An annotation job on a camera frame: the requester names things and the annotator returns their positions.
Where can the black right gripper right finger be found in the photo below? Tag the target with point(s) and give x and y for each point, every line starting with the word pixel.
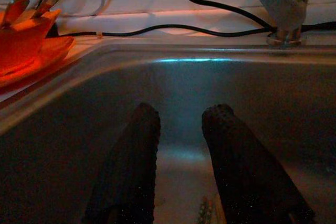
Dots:
pixel 246 171

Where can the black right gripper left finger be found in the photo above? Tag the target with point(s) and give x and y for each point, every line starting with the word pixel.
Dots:
pixel 131 169

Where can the dark steel kitchen sink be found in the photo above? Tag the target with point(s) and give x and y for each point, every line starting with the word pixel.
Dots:
pixel 78 129

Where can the orange plastic bowl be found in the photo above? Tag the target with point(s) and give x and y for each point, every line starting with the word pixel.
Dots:
pixel 23 51

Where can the chrome sink faucet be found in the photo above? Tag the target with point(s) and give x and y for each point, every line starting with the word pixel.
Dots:
pixel 288 9

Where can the silver metal cutlery piece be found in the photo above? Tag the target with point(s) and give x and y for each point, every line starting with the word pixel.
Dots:
pixel 48 1
pixel 15 7

